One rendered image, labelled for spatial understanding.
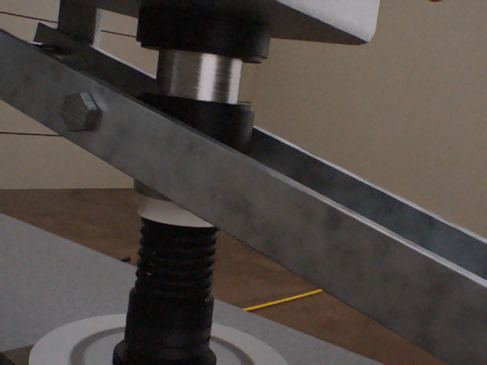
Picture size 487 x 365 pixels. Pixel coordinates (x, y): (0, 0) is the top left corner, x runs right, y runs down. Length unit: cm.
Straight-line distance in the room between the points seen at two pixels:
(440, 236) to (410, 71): 569
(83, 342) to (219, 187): 21
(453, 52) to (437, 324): 561
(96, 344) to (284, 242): 23
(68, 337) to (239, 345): 15
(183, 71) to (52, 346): 25
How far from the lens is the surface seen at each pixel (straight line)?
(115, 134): 46
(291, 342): 68
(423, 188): 599
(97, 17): 66
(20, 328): 66
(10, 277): 80
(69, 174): 615
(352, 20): 49
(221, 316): 73
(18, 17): 582
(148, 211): 48
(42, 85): 51
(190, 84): 46
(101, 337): 57
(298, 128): 690
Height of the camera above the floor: 109
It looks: 8 degrees down
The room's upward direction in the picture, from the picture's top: 8 degrees clockwise
